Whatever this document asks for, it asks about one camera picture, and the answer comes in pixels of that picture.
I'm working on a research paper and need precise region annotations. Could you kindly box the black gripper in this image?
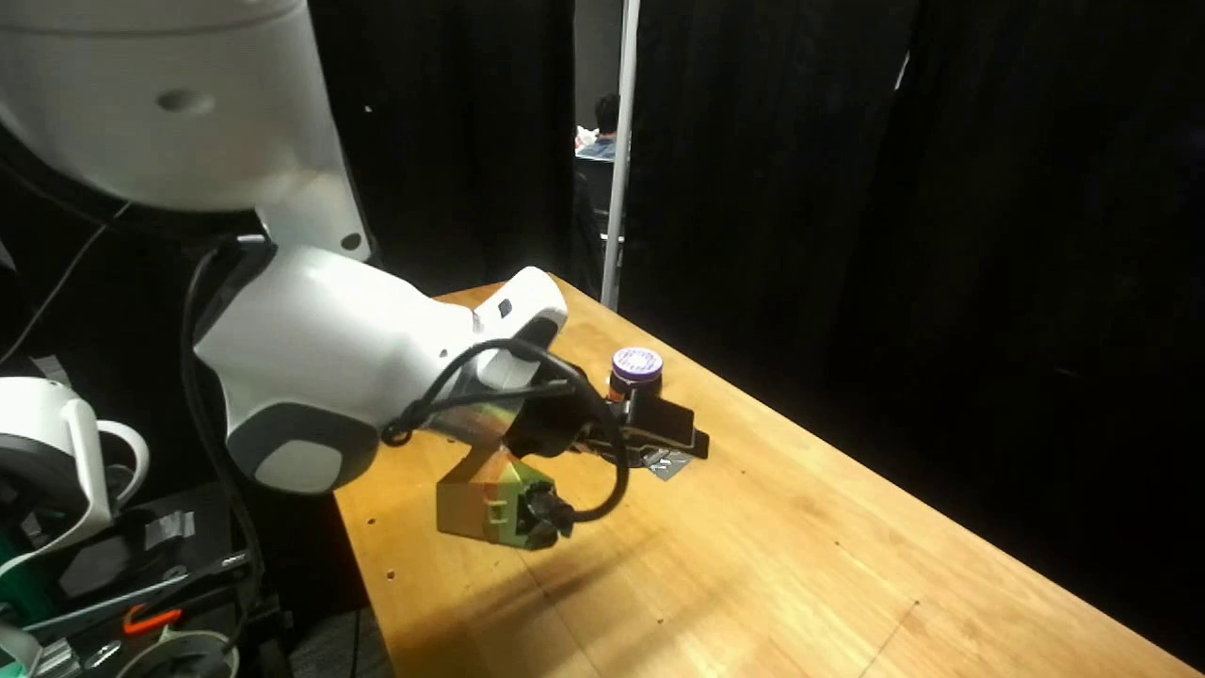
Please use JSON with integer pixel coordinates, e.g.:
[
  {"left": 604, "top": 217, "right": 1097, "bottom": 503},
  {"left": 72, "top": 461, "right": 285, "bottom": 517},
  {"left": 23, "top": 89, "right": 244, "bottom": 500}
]
[{"left": 503, "top": 380, "right": 711, "bottom": 461}]

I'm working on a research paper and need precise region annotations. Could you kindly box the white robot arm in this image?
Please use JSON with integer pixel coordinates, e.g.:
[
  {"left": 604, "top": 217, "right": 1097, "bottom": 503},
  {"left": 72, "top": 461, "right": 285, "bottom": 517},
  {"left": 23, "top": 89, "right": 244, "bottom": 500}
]
[{"left": 0, "top": 0, "right": 707, "bottom": 492}]

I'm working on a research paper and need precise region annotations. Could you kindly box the brown glass bottle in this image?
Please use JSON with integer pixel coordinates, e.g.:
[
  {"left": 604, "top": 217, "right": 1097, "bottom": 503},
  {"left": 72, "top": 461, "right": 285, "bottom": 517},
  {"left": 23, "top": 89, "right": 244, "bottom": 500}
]
[{"left": 611, "top": 348, "right": 663, "bottom": 404}]

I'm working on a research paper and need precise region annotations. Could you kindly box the white vertical pole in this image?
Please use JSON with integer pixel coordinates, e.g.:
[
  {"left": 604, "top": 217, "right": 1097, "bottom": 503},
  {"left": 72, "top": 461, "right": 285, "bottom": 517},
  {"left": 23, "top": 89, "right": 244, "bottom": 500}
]
[{"left": 598, "top": 0, "right": 643, "bottom": 307}]

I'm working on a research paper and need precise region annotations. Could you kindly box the white mug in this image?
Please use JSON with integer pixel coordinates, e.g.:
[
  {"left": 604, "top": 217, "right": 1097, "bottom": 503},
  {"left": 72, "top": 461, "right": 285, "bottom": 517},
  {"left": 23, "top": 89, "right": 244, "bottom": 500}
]
[{"left": 0, "top": 375, "right": 149, "bottom": 570}]

